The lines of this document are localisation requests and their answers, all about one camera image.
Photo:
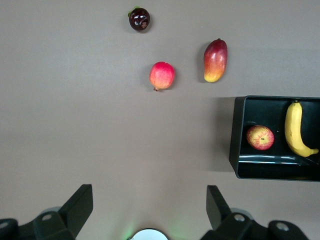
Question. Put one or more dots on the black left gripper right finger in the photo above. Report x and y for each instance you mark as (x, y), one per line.
(220, 207)

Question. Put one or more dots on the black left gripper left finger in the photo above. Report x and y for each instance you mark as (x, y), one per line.
(77, 207)

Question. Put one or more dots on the black plastic box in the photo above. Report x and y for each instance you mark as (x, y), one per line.
(262, 170)

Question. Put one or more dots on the red yellow striped apple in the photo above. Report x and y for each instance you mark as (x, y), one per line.
(260, 137)

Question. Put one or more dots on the yellow banana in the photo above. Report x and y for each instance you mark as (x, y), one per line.
(293, 125)

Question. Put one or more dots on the red pomegranate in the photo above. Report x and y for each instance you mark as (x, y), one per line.
(161, 75)

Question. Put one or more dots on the red yellow mango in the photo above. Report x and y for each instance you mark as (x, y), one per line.
(215, 60)

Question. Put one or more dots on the dark purple mangosteen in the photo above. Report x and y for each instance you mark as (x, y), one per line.
(139, 19)

